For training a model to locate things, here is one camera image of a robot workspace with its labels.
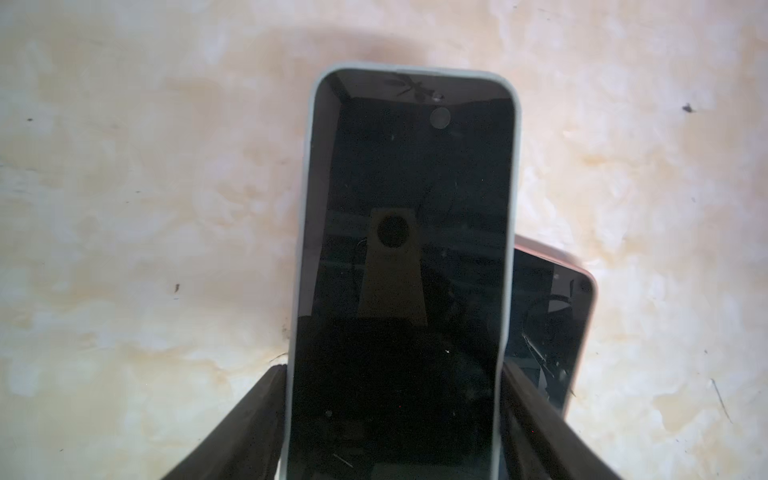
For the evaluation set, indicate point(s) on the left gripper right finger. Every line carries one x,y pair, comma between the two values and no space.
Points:
537,442

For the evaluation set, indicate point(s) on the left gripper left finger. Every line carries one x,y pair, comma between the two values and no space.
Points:
247,443

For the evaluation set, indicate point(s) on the phone in pink case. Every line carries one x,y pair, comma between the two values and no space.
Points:
552,302

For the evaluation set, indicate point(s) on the white phone case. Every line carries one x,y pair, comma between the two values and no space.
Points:
303,270

